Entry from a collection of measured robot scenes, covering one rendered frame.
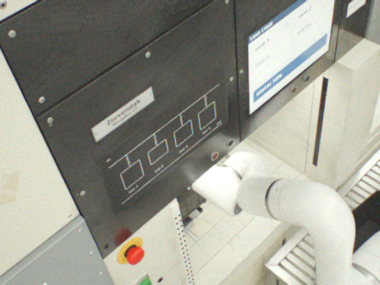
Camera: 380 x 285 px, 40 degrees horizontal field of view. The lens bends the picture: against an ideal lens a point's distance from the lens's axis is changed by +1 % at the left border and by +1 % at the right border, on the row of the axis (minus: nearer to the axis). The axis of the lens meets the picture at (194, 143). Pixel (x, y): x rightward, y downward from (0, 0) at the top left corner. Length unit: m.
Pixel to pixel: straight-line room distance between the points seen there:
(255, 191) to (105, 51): 0.50
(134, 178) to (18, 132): 0.29
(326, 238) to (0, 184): 0.57
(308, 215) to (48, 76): 0.53
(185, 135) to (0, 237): 0.38
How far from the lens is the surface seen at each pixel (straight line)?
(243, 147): 1.83
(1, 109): 0.71
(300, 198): 1.00
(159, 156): 0.97
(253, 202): 1.12
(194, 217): 1.67
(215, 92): 1.00
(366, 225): 1.83
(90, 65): 0.76
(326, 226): 0.98
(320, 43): 1.26
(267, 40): 1.06
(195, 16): 0.86
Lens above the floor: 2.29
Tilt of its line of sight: 49 degrees down
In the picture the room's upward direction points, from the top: 8 degrees counter-clockwise
